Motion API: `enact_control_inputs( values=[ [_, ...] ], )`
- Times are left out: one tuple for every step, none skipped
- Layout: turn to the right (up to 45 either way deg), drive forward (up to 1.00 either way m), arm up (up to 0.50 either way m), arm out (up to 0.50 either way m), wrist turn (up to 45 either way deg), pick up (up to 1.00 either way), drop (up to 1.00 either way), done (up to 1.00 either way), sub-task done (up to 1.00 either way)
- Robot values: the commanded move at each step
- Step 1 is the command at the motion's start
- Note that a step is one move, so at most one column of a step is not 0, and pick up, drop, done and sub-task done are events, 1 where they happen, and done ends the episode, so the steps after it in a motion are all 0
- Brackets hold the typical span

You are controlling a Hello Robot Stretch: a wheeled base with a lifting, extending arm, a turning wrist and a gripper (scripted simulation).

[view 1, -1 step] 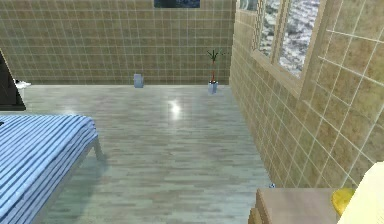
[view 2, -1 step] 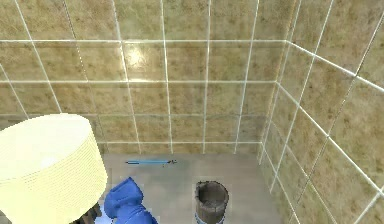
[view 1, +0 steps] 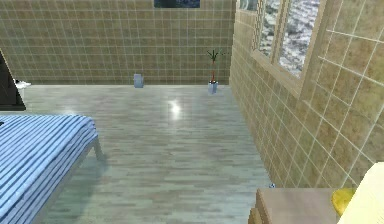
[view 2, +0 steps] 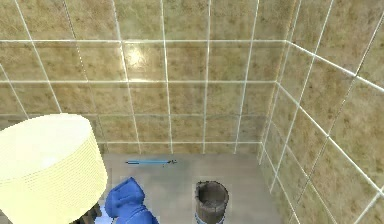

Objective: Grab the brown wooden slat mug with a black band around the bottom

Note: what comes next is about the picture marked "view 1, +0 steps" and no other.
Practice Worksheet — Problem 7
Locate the house plant in blue pot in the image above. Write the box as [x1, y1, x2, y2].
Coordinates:
[205, 49, 225, 95]

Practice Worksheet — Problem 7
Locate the pale blue bin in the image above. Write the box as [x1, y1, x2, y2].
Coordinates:
[133, 73, 145, 89]

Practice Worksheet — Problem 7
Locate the wooden framed window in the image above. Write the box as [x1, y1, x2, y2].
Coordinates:
[238, 0, 334, 98]

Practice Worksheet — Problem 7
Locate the brown wooden side table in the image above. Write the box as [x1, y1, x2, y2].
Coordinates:
[247, 187, 348, 224]

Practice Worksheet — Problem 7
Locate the blue striped bed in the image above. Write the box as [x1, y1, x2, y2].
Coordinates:
[0, 114, 104, 224]

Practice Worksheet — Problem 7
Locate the small white object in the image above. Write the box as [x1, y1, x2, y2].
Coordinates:
[13, 79, 32, 90]

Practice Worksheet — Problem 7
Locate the yellow round object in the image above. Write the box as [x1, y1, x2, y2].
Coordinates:
[330, 187, 357, 218]

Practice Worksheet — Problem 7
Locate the black cabinet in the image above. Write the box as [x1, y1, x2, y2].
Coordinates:
[0, 49, 27, 112]

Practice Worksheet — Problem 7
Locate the cream lamp shade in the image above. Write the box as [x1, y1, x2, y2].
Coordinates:
[336, 161, 384, 224]

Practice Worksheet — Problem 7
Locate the dark framed wall picture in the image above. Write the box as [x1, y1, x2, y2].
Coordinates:
[153, 0, 201, 9]

